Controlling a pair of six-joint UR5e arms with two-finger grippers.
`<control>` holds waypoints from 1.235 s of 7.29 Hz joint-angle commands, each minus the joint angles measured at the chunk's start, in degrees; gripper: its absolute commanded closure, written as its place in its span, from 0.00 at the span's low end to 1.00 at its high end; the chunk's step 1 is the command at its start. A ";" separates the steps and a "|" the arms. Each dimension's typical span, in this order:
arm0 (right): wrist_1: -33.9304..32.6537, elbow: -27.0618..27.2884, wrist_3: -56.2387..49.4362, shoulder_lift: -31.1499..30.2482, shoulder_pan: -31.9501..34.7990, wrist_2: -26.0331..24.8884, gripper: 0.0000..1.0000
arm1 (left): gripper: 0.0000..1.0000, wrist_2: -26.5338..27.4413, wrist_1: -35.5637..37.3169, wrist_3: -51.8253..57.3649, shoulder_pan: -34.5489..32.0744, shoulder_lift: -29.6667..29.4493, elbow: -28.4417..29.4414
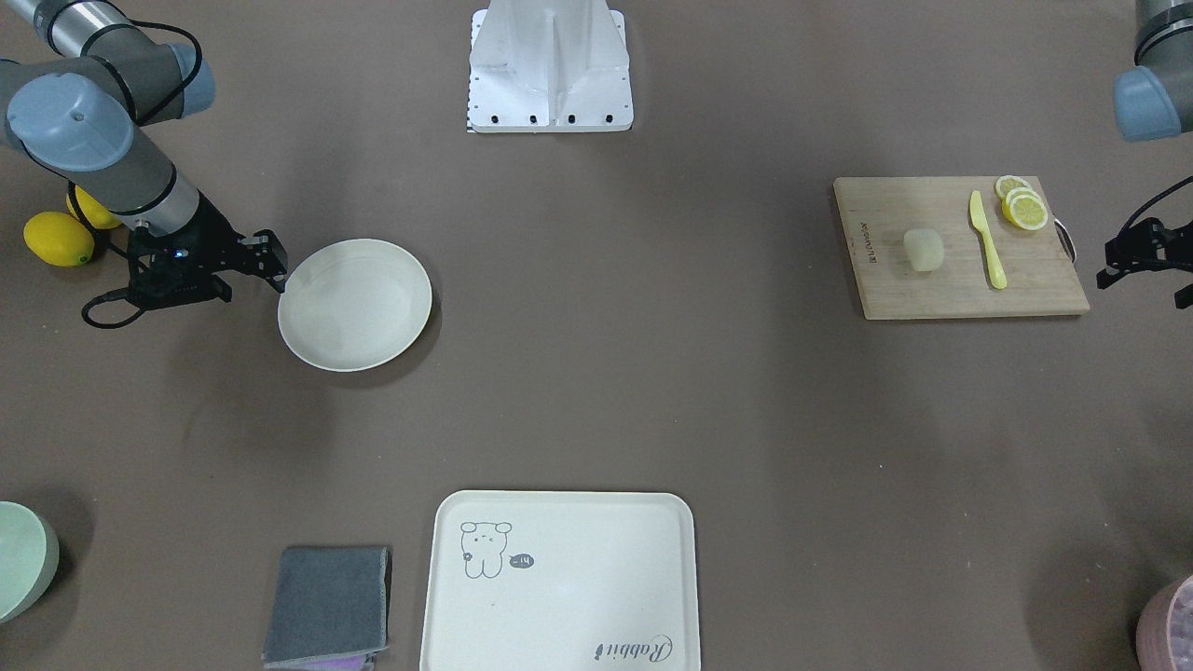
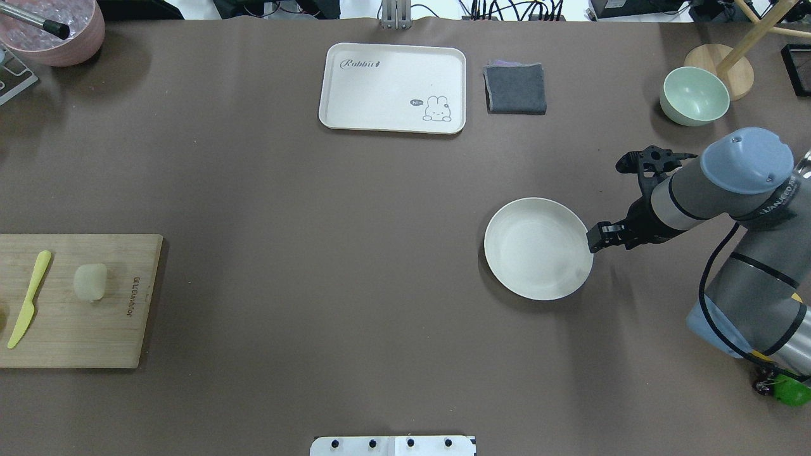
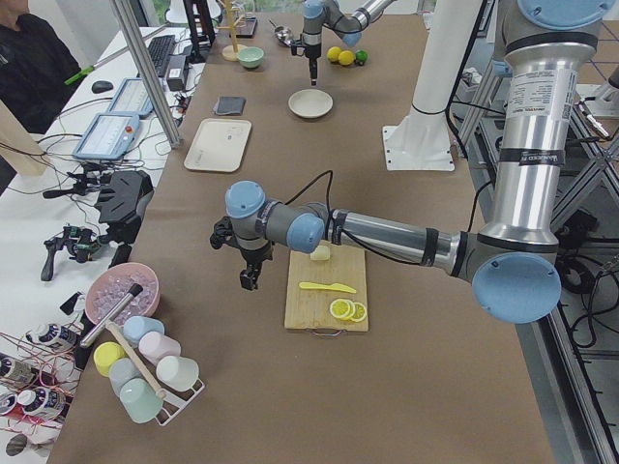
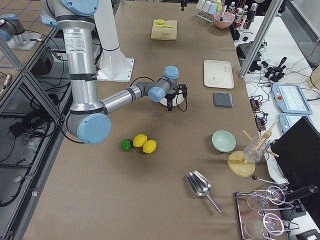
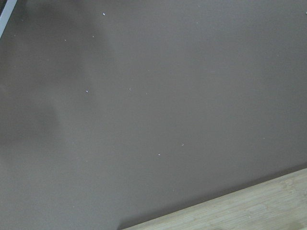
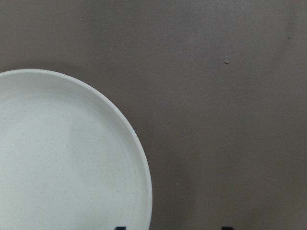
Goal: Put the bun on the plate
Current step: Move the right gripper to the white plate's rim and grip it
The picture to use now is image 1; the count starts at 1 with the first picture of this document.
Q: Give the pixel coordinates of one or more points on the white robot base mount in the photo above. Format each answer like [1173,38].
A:
[549,67]

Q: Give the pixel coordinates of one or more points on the white steamed bun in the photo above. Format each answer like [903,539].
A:
[924,249]

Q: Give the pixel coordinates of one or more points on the upper yellow lemon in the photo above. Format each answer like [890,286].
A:
[83,206]

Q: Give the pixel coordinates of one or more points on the cream round plate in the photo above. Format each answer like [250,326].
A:
[355,305]

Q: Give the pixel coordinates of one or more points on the yellow lemon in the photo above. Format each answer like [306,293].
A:
[59,239]
[83,206]

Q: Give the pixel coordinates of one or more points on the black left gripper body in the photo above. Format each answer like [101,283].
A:
[1148,244]

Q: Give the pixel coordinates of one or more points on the pale green bowl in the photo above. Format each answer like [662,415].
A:
[30,554]

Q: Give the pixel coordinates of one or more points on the pink bowl with ice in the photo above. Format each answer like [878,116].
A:
[1164,629]

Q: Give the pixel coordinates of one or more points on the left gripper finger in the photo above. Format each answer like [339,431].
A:
[1115,254]
[1110,275]

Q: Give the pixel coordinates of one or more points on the lemon slices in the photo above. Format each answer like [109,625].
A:
[1021,204]

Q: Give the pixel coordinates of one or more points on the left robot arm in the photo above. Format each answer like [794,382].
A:
[1154,101]

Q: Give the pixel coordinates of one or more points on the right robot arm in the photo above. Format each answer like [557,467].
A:
[83,117]

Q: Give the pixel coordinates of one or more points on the yellow plastic knife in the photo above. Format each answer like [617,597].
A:
[977,218]

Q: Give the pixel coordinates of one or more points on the folded grey cloth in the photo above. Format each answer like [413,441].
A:
[330,608]

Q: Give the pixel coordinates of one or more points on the bamboo cutting board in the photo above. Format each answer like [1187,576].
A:
[876,213]

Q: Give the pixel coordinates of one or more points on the lower yellow lemon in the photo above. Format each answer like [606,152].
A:
[59,239]

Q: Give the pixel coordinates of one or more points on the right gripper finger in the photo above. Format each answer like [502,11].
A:
[274,274]
[261,251]

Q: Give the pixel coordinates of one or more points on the cream rabbit serving tray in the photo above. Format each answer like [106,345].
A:
[562,580]

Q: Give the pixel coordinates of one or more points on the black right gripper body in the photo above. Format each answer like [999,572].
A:
[216,239]

